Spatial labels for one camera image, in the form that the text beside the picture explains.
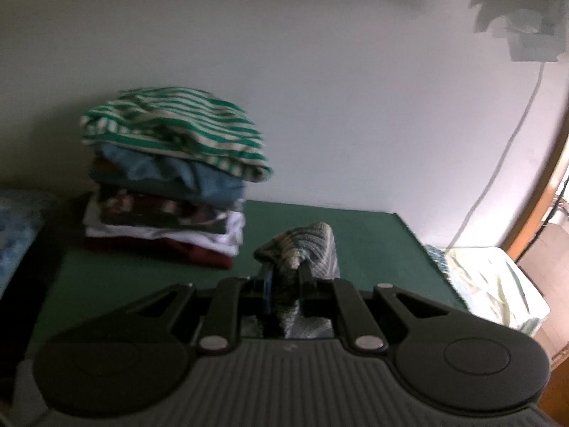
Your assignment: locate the white wall box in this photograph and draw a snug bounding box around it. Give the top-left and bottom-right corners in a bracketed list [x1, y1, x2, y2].
[469, 0, 565, 64]

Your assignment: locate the white folded garment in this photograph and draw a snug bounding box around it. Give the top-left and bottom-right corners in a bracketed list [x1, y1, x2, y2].
[84, 196, 246, 259]

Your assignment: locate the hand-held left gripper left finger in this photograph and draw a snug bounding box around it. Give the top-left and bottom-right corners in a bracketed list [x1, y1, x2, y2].
[124, 264, 276, 354]

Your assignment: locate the green striped folded shirt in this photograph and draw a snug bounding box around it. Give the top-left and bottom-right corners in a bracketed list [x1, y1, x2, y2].
[80, 86, 273, 182]

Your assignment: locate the grey knitted striped sweater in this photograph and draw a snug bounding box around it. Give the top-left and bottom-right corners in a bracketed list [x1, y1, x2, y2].
[242, 221, 341, 339]

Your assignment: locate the wooden door frame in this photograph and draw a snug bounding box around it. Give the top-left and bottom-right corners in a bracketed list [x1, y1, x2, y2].
[502, 131, 569, 261]

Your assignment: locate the blue folded garment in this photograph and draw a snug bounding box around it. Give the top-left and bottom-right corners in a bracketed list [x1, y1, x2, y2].
[91, 144, 247, 210]

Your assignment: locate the white wall cable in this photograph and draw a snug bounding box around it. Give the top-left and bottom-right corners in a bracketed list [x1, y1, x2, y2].
[445, 60, 547, 250]

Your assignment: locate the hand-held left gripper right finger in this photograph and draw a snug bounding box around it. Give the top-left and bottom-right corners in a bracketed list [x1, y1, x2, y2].
[298, 263, 465, 354]

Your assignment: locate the blue patterned cloth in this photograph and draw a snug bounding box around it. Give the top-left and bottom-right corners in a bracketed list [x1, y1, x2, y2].
[424, 244, 454, 279]

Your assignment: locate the cardboard box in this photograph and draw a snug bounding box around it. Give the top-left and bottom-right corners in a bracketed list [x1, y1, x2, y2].
[518, 222, 569, 361]

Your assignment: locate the blue patterned pillow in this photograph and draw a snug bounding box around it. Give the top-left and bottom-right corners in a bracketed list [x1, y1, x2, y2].
[0, 189, 47, 294]

